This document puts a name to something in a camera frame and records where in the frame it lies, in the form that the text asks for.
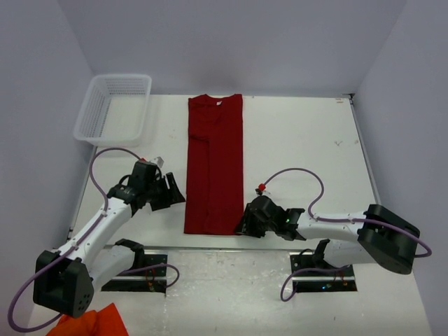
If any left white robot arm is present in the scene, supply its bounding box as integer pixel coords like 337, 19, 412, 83
33, 157, 185, 318

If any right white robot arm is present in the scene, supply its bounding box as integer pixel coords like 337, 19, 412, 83
234, 194, 420, 275

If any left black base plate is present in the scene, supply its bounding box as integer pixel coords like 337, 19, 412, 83
101, 267, 167, 294

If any white plastic basket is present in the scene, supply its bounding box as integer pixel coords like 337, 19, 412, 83
73, 73, 152, 147

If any red t shirt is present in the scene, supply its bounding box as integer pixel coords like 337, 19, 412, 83
184, 94, 244, 235

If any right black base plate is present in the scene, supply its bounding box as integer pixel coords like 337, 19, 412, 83
290, 249, 358, 293

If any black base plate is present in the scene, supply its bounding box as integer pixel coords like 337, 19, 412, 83
290, 249, 358, 293
101, 267, 167, 294

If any orange cloth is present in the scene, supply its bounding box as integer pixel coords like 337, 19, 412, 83
47, 303, 129, 336

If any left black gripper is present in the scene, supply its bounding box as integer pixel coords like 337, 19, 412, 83
144, 172, 185, 211

